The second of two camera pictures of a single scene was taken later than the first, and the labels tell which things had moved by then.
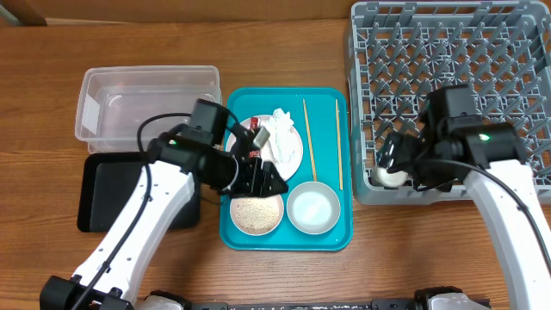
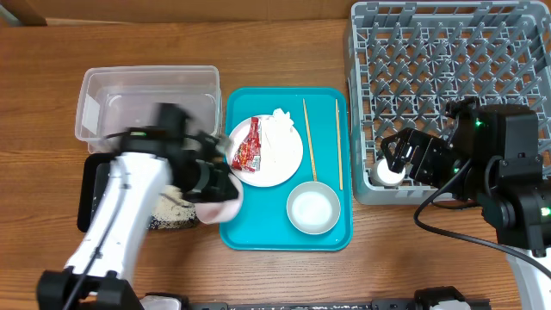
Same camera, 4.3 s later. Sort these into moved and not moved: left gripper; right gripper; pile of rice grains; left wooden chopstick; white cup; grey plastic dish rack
Moved: pile of rice grains; left gripper
Not moved: right gripper; left wooden chopstick; grey plastic dish rack; white cup
